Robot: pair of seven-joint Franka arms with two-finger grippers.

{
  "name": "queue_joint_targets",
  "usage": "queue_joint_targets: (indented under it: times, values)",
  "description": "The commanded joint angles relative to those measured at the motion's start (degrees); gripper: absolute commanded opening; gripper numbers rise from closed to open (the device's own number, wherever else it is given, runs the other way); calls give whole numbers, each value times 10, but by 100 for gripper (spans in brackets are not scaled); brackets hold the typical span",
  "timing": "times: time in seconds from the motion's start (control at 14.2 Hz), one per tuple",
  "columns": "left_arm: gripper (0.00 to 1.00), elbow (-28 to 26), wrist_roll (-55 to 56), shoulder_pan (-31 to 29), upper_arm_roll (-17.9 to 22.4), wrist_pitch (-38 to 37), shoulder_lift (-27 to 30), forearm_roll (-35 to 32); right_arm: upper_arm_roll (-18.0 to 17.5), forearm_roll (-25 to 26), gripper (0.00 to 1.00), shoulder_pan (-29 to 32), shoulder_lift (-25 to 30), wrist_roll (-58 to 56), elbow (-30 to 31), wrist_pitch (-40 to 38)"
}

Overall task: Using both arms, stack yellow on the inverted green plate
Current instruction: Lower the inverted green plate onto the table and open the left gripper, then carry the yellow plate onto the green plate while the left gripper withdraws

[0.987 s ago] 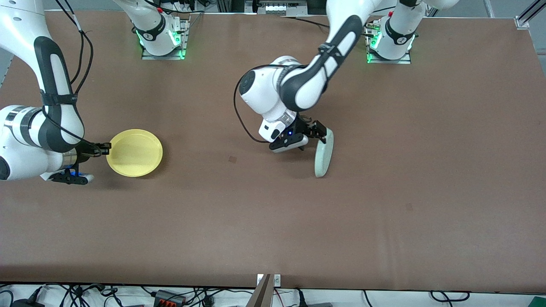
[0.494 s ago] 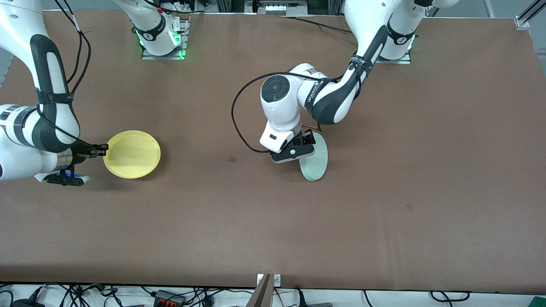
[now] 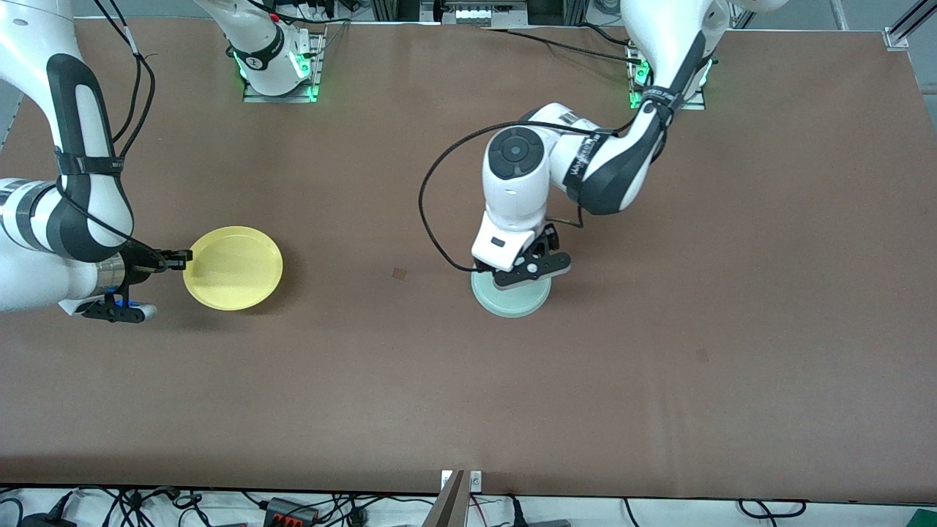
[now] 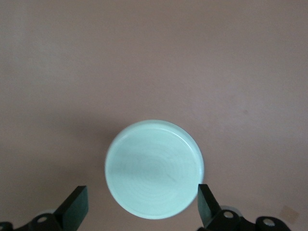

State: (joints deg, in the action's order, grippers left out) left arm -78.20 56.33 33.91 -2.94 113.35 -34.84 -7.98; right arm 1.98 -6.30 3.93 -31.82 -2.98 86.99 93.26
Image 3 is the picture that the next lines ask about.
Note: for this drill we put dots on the black floor device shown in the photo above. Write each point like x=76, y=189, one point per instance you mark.
x=44, y=521

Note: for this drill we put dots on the aluminium corner bracket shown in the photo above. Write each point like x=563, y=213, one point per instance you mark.
x=894, y=38

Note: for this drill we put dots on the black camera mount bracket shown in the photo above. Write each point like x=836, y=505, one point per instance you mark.
x=531, y=269
x=110, y=315

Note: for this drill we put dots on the grey slanted beam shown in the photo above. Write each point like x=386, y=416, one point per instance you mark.
x=448, y=509

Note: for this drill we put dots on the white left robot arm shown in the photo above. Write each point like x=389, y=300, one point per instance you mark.
x=516, y=190

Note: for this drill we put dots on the black left camera mount bracket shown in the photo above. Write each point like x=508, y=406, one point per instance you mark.
x=531, y=269

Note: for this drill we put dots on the small metal table bracket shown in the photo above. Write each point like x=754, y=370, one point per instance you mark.
x=476, y=481

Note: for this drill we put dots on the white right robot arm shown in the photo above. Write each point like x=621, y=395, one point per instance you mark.
x=29, y=285

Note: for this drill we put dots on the light green plate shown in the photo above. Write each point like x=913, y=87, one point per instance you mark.
x=512, y=301

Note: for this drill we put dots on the green board corner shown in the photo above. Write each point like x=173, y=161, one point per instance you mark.
x=926, y=521

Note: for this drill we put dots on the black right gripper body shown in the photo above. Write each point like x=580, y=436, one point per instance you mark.
x=141, y=262

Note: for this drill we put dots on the black right camera mount bracket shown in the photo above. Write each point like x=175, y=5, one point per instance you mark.
x=110, y=315

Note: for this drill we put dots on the black orange power strip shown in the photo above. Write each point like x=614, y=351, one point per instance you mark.
x=289, y=512

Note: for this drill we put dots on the white terminal block device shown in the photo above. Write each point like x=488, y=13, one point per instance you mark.
x=476, y=16

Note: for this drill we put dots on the yellow plate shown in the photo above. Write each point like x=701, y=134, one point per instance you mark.
x=234, y=271

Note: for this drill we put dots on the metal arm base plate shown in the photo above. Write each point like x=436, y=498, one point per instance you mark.
x=695, y=102
x=278, y=98

